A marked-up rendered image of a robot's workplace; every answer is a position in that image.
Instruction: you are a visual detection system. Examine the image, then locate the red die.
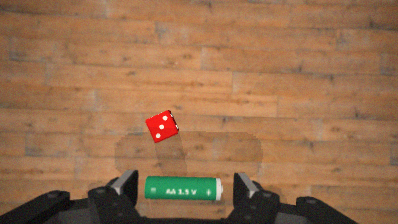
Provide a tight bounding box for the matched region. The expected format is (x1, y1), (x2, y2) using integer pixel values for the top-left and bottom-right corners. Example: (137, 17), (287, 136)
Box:
(145, 110), (179, 143)

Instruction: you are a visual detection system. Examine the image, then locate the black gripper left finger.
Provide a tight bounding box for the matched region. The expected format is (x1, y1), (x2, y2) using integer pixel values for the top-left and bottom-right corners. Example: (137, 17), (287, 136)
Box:
(0, 170), (148, 224)

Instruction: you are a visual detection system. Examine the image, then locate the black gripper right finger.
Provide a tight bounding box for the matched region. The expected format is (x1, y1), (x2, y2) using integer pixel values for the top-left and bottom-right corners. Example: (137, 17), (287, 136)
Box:
(219, 173), (358, 224)

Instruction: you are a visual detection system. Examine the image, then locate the green aa battery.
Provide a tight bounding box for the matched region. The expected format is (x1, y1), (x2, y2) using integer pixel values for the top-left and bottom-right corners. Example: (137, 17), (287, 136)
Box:
(145, 176), (223, 200)

